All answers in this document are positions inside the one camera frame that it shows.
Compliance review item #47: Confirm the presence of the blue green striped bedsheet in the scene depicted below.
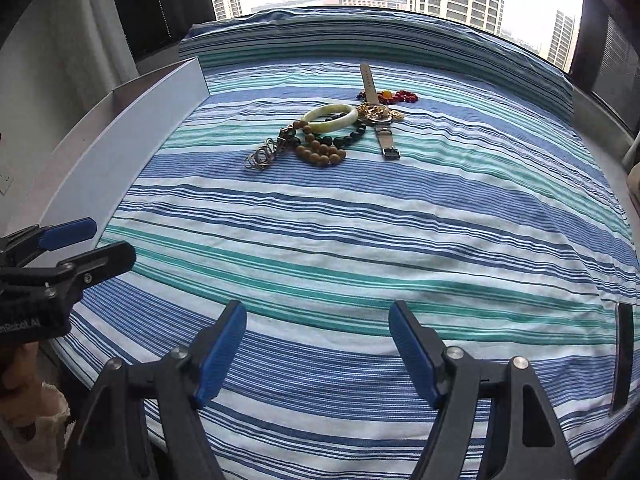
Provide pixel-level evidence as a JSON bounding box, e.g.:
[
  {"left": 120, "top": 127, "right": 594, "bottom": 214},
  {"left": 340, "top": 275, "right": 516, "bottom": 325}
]
[{"left": 56, "top": 61, "right": 639, "bottom": 479}]

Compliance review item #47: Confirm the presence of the white wall socket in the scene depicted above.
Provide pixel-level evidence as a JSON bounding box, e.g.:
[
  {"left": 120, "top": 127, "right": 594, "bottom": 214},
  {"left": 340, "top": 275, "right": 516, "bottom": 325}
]
[{"left": 0, "top": 164, "right": 14, "bottom": 195}]

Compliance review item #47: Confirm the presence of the pale jade bangle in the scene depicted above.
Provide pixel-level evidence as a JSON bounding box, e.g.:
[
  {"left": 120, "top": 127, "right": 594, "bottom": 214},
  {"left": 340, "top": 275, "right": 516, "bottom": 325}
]
[{"left": 300, "top": 103, "right": 359, "bottom": 133}]

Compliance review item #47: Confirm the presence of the brown wooden bead bracelet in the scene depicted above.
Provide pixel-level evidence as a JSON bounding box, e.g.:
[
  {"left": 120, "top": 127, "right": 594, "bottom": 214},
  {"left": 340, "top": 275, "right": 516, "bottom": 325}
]
[{"left": 290, "top": 119, "right": 348, "bottom": 168}]

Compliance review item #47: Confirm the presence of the striped pillow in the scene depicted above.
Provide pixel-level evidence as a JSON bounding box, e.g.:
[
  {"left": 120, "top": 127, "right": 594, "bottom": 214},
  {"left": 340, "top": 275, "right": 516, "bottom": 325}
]
[{"left": 179, "top": 6, "right": 574, "bottom": 122}]

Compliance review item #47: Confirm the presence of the person's left hand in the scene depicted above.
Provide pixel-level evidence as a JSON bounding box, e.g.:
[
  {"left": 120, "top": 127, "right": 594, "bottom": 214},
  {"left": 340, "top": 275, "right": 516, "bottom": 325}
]
[{"left": 1, "top": 342, "right": 41, "bottom": 396}]

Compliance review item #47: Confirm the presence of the gold chain ring necklace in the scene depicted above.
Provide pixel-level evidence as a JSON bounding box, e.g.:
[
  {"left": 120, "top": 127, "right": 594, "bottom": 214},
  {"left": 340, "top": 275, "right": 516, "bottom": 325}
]
[{"left": 357, "top": 102, "right": 406, "bottom": 124}]

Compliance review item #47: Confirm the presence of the black bead bracelet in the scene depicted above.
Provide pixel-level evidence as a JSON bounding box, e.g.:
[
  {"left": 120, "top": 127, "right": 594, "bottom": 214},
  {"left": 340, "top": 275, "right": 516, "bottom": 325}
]
[{"left": 299, "top": 112, "right": 369, "bottom": 150}]

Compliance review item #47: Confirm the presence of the white cardboard tray box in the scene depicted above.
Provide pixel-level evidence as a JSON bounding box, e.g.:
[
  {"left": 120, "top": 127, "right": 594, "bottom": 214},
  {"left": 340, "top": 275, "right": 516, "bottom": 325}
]
[{"left": 1, "top": 58, "right": 209, "bottom": 266}]

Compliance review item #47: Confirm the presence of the red bead bracelet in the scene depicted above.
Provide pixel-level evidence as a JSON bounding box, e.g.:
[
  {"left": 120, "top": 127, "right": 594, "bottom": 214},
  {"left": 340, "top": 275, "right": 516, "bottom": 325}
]
[{"left": 376, "top": 89, "right": 420, "bottom": 106}]

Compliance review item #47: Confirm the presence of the black phone on bed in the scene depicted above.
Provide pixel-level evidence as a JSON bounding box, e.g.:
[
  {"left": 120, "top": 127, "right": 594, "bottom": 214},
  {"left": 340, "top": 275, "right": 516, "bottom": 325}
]
[{"left": 611, "top": 302, "right": 634, "bottom": 415}]

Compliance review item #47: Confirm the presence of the white curtain left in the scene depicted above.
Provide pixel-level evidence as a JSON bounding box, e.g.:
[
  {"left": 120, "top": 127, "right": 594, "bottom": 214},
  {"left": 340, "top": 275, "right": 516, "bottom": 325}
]
[{"left": 0, "top": 0, "right": 141, "bottom": 111}]

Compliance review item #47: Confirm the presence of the tan strap wristwatch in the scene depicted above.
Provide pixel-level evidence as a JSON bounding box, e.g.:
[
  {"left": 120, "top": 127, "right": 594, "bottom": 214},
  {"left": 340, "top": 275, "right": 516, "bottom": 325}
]
[{"left": 360, "top": 63, "right": 400, "bottom": 160}]

